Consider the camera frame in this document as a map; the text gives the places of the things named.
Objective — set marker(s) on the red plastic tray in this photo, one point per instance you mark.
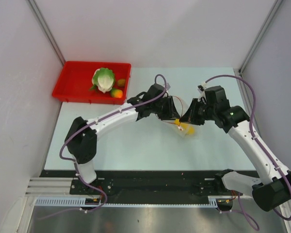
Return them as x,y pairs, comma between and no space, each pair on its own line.
75,82

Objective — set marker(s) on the brown fake kiwi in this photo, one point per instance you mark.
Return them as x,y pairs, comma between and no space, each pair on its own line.
121,82

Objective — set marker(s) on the yellow fake lemon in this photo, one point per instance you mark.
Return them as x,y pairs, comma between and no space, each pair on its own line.
184,129

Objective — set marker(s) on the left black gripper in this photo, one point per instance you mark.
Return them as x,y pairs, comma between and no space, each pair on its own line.
171,112

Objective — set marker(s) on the orange green fake mango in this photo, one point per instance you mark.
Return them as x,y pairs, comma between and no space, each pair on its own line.
116,93

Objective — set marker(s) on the white slotted cable duct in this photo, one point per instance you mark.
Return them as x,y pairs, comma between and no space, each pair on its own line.
89,202

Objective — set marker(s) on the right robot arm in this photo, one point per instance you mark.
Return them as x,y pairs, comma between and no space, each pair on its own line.
272,188

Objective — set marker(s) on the aluminium frame rail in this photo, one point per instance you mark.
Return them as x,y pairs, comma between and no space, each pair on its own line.
48,187

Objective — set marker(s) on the green fake lettuce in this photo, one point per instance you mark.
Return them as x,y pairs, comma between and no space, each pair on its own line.
103,79

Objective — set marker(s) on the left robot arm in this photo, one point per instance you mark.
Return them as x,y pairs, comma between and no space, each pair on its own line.
83,135

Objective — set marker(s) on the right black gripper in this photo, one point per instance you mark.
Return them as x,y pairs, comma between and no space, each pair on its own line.
190,116

